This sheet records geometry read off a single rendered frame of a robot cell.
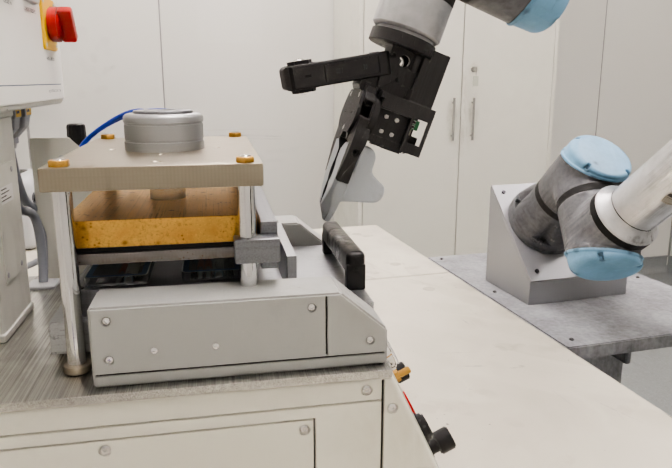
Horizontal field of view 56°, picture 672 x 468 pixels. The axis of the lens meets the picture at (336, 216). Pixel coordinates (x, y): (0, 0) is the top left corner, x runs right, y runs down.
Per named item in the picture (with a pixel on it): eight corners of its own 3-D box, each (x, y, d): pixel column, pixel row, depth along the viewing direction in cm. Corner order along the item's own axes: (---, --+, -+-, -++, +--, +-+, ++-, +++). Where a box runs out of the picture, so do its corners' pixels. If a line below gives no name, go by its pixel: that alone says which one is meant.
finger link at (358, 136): (351, 186, 64) (381, 104, 63) (337, 182, 64) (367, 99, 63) (342, 179, 69) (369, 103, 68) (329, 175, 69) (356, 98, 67)
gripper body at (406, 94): (417, 164, 66) (459, 53, 64) (342, 137, 64) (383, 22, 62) (396, 156, 73) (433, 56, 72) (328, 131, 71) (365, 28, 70)
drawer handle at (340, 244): (346, 291, 64) (346, 253, 63) (321, 252, 78) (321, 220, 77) (365, 289, 64) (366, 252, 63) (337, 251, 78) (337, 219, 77)
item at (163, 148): (-36, 282, 51) (-58, 119, 48) (56, 207, 80) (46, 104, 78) (265, 265, 55) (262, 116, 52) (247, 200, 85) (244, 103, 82)
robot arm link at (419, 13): (396, -22, 62) (375, -10, 69) (380, 24, 62) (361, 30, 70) (463, 7, 63) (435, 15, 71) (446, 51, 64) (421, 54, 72)
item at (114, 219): (62, 266, 55) (52, 158, 53) (104, 214, 76) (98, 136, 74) (259, 256, 58) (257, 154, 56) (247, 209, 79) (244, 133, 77)
